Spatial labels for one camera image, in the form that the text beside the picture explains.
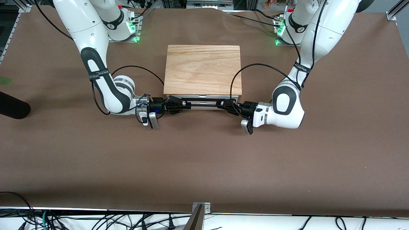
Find white drawer with black handle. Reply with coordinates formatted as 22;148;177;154
168;95;239;107

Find wooden drawer cabinet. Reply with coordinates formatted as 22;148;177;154
163;45;242;111

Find brown table cover sheet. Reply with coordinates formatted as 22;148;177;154
0;5;409;218

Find grey power strip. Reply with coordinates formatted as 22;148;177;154
187;0;234;9

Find grey metal mounting bar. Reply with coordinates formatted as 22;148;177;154
183;204;204;230

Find black cylindrical object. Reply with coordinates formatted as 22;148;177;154
0;92;31;119

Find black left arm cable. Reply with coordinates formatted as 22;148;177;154
229;0;328;116

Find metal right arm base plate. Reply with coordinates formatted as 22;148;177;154
108;14;141;43

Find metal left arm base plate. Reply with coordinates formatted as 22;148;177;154
275;36;309;47

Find black cable on table cover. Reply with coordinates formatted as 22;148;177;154
230;14;282;27

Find black cables at arm base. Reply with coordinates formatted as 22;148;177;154
121;0;154;20

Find small metal bracket plate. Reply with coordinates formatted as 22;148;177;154
192;202;211;214

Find aluminium frame profile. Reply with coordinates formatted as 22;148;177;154
386;0;409;21
0;0;32;64

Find black looping floor cable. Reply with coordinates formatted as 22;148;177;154
0;191;36;230

